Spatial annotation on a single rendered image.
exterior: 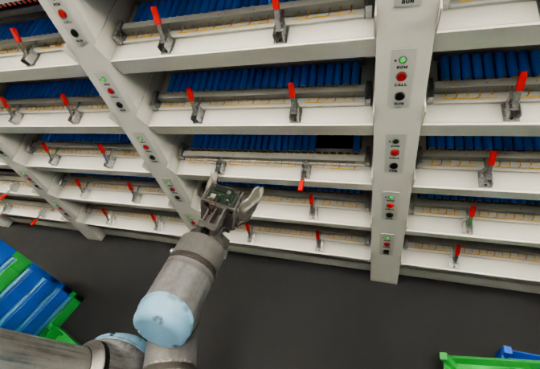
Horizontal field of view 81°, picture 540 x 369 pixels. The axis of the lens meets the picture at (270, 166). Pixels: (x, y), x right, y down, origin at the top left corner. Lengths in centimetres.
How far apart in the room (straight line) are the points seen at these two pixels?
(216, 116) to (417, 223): 65
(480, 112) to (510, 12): 20
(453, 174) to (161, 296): 71
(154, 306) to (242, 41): 52
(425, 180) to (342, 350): 64
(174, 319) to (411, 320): 91
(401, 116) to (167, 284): 55
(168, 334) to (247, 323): 78
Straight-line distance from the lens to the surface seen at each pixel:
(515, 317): 137
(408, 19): 63
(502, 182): 92
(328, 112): 77
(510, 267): 126
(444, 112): 76
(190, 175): 104
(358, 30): 65
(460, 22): 66
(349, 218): 103
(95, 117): 112
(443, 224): 105
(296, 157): 90
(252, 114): 81
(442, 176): 90
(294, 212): 106
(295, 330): 127
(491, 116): 78
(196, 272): 56
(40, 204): 200
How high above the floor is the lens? 119
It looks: 43 degrees down
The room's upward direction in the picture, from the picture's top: 16 degrees counter-clockwise
